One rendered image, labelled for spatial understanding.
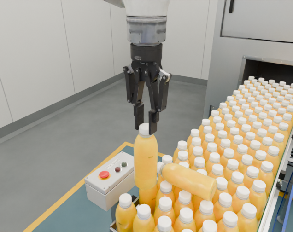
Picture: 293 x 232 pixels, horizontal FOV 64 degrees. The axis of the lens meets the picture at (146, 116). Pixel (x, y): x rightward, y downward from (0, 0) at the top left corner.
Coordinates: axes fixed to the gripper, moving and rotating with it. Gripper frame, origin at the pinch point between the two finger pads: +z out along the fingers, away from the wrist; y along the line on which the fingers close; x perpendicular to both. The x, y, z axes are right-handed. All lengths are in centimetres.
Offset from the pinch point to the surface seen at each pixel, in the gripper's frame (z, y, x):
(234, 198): 29.5, 23.7, 17.2
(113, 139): 136, -151, 136
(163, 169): 21.6, 1.8, 7.5
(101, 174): 25.4, -16.4, -3.6
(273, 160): 30, 30, 48
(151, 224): 30.5, 6.7, -6.3
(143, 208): 26.2, 3.6, -5.9
